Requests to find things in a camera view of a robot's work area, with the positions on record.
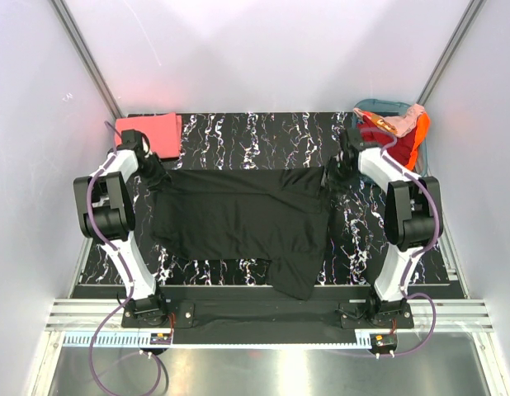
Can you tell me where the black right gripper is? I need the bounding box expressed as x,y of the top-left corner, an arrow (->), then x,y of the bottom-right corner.
317,155 -> 357,198

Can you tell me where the black t shirt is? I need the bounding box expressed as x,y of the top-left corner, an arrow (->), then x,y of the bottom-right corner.
150,167 -> 329,300

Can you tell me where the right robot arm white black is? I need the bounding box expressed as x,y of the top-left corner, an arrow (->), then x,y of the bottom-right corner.
325,127 -> 443,328

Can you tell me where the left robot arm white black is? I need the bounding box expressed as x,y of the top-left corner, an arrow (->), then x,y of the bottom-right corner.
73,130 -> 174,328

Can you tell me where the folded pink t shirt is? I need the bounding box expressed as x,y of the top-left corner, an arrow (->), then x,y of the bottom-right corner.
116,113 -> 182,160

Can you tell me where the dark red t shirt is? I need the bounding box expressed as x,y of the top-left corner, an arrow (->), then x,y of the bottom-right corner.
357,123 -> 421,170

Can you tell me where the teal plastic laundry basket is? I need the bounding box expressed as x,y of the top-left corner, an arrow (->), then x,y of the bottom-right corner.
351,99 -> 427,177

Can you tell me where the light pink t shirt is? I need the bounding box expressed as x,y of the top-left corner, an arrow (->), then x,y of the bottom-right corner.
353,104 -> 429,138

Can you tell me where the orange t shirt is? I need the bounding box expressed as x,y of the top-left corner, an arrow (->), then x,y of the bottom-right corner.
404,112 -> 431,171

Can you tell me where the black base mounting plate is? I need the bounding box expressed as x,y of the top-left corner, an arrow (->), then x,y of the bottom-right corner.
120,284 -> 415,346

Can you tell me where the aluminium frame post left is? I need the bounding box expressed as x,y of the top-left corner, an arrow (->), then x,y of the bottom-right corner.
49,0 -> 123,119

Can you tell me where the aluminium frame post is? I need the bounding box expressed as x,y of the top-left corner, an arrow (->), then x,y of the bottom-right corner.
417,0 -> 486,106
49,0 -> 123,119

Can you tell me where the aluminium rail front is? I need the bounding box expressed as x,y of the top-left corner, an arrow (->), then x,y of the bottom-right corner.
47,299 -> 493,333

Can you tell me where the white slotted cable duct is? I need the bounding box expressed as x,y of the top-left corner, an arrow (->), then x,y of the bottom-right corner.
63,332 -> 378,350

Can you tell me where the aluminium frame post right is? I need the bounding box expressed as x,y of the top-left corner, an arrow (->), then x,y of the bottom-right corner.
417,0 -> 486,106

